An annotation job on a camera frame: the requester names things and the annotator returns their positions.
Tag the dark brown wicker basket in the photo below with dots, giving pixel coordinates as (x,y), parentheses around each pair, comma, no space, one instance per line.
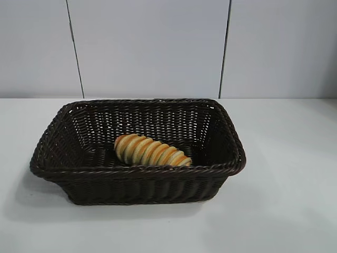
(137,179)

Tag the long striped bread loaf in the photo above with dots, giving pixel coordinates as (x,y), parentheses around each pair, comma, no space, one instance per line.
(152,153)

